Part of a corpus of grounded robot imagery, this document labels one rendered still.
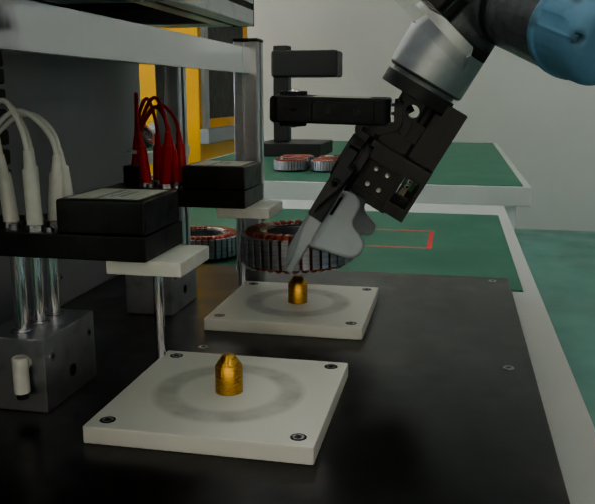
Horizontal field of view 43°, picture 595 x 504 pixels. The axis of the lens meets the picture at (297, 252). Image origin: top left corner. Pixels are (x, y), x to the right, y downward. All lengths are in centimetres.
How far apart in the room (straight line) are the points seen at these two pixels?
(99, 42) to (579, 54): 35
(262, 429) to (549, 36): 36
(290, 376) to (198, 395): 7
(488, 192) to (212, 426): 165
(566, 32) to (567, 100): 525
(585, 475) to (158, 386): 30
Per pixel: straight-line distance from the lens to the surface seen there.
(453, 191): 208
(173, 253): 53
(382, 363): 64
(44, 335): 56
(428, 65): 69
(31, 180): 54
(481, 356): 67
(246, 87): 95
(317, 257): 71
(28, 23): 48
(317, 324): 70
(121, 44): 60
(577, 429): 61
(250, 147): 94
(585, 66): 62
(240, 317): 72
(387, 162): 70
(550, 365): 73
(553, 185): 589
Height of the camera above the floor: 99
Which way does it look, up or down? 12 degrees down
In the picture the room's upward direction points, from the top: straight up
